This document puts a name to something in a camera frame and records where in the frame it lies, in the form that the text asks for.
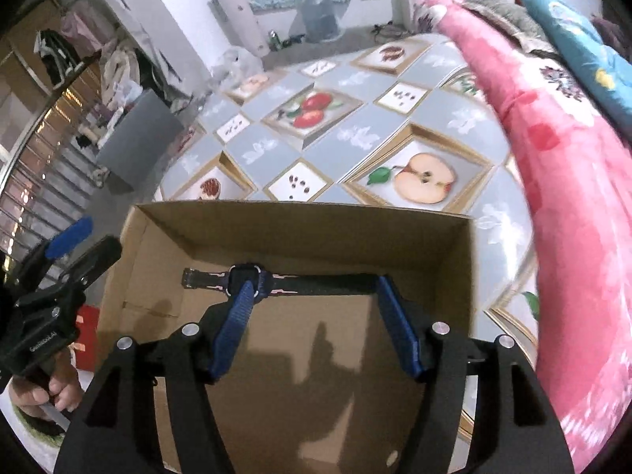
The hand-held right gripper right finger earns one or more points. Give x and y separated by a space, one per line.
402 331

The pink floral blanket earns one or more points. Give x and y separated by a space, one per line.
568 207

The white plastic bag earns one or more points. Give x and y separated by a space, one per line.
239 64

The pile of clothes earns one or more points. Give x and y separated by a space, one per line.
128 71

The metal stair railing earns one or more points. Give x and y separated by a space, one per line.
44 173

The white water dispenser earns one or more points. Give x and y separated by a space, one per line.
414 12

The grey box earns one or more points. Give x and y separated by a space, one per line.
138 143

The person's left hand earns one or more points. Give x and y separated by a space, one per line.
64 392

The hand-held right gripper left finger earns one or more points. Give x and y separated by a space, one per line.
232 335

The red packet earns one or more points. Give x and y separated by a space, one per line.
89 335

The green can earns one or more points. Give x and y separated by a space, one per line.
274 40

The fruit print mat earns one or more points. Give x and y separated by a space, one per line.
355 133

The dark maroon cloth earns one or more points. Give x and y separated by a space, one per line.
610 34

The brown cardboard box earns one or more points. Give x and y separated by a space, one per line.
321 237

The blue patterned pillow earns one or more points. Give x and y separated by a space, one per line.
582 44

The pink hanging garment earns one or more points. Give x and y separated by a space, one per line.
89 27

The blue water jug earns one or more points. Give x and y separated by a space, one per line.
321 19

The row of small bottles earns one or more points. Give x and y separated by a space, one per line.
89 134

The black purple wristwatch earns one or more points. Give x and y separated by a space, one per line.
316 285

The grey lace pillow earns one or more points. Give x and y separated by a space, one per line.
508 19

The wooden wall cabinet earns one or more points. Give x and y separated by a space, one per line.
24 59

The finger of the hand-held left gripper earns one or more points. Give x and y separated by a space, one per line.
96 259
71 237

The white rolled cylinder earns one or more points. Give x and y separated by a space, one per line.
239 15

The black white hanging garment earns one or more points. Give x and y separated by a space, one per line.
57 54

